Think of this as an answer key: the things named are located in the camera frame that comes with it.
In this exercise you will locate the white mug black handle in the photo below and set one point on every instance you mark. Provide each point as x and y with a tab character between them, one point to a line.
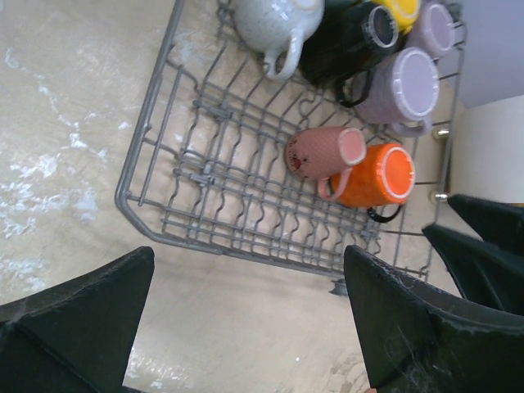
350	40

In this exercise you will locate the white round drawer cabinet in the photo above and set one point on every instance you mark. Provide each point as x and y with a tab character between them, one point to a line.
484	153

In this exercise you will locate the yellow mug black handle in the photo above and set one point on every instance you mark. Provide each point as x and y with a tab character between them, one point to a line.
405	12

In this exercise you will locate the orange mug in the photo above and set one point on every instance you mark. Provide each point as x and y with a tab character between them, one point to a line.
381	183

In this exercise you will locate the purple mug black handle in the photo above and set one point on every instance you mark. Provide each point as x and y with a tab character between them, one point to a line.
433	31

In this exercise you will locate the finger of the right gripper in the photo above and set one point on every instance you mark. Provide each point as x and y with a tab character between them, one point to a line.
482	272
498	223

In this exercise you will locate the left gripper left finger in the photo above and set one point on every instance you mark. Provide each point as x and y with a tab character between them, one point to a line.
77	336

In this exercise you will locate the lavender mug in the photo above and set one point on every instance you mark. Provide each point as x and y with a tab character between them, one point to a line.
403	93

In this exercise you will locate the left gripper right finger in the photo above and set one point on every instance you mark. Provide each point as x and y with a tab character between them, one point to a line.
417	338

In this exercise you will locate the salmon pink mug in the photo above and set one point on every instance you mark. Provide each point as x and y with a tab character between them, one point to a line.
326	155

